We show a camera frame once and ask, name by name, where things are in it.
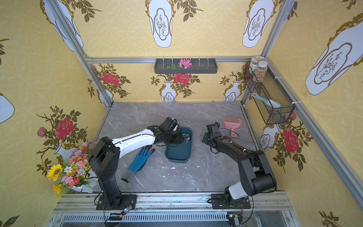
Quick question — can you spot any teal plastic storage box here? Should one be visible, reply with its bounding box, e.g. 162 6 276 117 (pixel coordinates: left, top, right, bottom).
165 127 193 163

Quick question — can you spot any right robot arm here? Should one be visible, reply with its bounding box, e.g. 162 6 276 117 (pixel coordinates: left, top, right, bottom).
202 132 277 200

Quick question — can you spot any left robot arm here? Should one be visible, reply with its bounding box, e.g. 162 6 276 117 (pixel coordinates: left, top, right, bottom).
88 124 185 210

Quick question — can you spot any pink plastic comb brush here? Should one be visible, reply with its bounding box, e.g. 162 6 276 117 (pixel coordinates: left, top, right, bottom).
222 116 243 138

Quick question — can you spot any blue grey work glove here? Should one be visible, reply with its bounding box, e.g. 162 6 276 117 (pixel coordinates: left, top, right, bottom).
121 145 155 183

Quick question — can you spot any pink flower on shelf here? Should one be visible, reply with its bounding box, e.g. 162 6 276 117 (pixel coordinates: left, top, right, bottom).
178 59 192 69

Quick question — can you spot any light blue brush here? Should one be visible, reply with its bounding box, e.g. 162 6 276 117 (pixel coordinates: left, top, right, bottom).
251 93 281 109

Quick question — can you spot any spice jar white lid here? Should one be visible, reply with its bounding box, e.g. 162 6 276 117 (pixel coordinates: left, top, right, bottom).
253 61 268 82

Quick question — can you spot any glass jar behind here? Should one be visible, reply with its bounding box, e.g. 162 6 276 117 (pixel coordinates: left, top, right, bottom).
249 56 266 74

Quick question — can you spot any colourful artificial flower bouquet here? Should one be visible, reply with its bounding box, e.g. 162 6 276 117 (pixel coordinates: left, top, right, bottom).
46 141 98 197

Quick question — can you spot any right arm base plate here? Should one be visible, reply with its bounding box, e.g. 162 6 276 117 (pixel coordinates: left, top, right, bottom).
207 193 251 210

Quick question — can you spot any dark grey wall shelf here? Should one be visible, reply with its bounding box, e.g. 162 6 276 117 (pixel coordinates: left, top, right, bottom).
154 57 218 74

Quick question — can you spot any black wire mesh basket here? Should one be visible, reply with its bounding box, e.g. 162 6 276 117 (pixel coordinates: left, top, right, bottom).
241 62 295 124

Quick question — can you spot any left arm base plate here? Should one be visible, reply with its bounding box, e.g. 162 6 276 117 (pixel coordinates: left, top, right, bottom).
96 194 137 211

